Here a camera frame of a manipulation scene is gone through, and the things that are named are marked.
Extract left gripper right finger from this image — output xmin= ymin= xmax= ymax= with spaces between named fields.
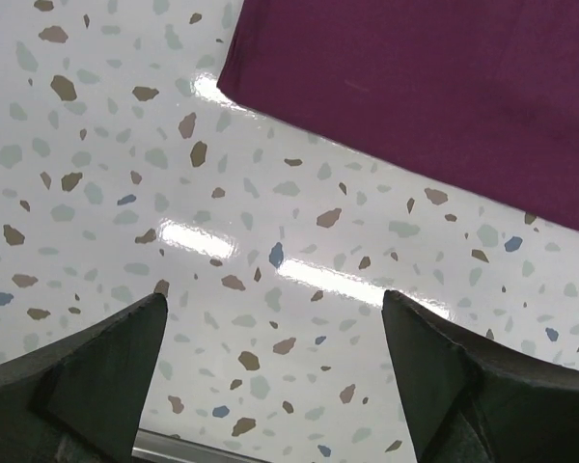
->
xmin=382 ymin=290 xmax=579 ymax=462

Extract purple cloth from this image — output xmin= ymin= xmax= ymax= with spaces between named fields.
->
xmin=218 ymin=1 xmax=579 ymax=231

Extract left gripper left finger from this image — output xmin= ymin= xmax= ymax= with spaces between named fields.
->
xmin=0 ymin=293 xmax=168 ymax=462

